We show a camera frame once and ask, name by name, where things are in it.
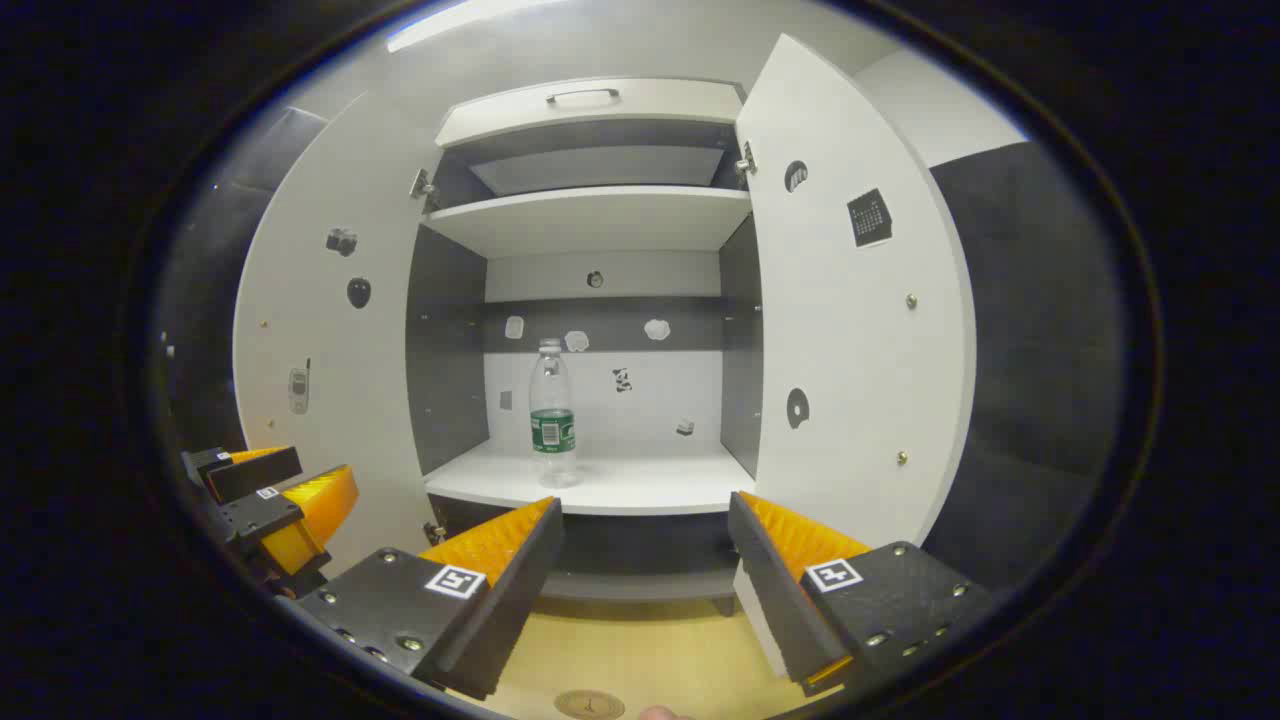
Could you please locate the ceiling light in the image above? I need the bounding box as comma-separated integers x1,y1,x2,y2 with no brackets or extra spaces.
385,0,571,53

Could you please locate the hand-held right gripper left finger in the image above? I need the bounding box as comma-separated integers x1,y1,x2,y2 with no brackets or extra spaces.
295,497,564,701

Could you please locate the white cabinet door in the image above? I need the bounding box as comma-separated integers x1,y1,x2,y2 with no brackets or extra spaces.
735,35,976,549
232,95,446,576

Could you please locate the round brown coaster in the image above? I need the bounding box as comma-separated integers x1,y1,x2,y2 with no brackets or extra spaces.
555,690,626,720

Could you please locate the white grey cabinet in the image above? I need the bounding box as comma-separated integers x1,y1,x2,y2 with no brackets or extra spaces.
405,78,766,616

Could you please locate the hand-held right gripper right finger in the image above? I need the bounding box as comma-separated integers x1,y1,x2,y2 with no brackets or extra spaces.
727,490,996,698

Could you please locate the clear plastic bottle green label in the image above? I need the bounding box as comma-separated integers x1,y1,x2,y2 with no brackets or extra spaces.
528,338,579,488

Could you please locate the white cabinet drawer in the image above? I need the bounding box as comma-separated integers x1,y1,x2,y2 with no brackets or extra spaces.
435,78,746,149

